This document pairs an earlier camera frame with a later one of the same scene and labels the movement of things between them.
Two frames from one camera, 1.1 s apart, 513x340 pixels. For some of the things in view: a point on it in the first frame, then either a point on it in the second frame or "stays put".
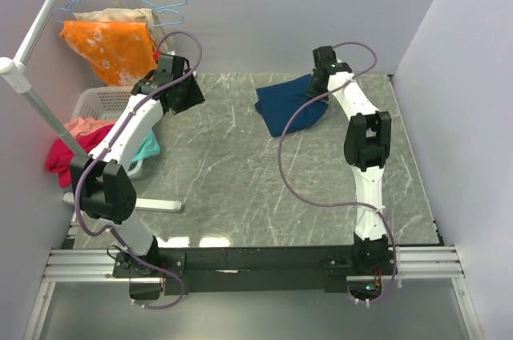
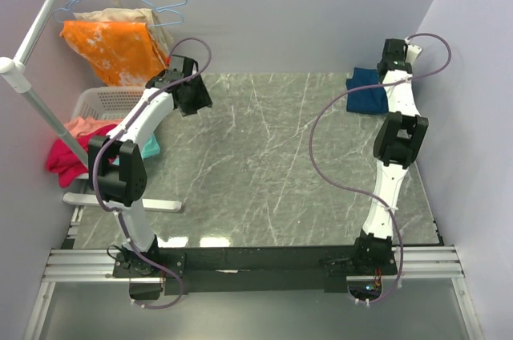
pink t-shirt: (80, 125) stays put
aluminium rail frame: (95, 265) stays put
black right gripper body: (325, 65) -> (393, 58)
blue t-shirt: (279, 102) -> (371, 100)
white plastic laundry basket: (105, 103) stays put
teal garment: (149, 147) stays put
